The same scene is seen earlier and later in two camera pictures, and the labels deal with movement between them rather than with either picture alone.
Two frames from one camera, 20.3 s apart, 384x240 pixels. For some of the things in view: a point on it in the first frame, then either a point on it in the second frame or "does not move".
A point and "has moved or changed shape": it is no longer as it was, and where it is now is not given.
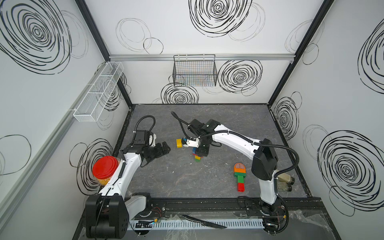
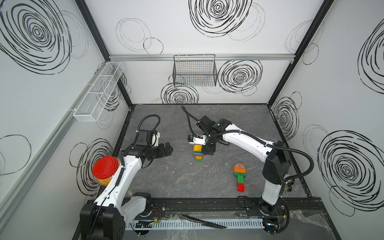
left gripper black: (159, 151) does not move
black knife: (205, 223) does not move
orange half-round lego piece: (239, 166) does not move
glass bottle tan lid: (287, 178) to (290, 182)
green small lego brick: (240, 179) does not move
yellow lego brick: (178, 143) has moved or changed shape
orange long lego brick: (240, 170) does not move
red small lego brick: (240, 187) does not move
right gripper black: (201, 153) to (207, 150)
